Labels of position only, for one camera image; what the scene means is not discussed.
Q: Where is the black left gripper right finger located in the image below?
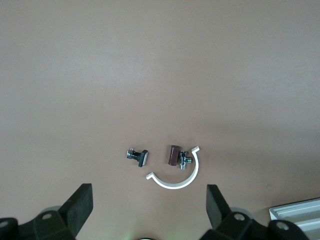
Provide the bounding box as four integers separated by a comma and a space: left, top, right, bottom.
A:
201, 184, 310, 240

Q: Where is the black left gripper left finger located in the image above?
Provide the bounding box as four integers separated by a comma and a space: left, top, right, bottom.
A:
0, 183, 94, 240

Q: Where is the white drawer cabinet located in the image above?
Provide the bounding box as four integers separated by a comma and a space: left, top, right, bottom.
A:
268, 197, 320, 235

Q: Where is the white curved pipe clamp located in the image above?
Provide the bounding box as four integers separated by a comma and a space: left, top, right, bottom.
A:
145, 146, 201, 190

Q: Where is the small black connector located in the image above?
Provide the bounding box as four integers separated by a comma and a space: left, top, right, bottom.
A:
166, 144, 193, 171

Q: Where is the small black clip part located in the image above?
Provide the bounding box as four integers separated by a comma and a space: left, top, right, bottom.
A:
126, 147, 150, 168

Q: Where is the brown paper table cover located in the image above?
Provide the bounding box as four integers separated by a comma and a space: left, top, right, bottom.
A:
0, 0, 320, 240

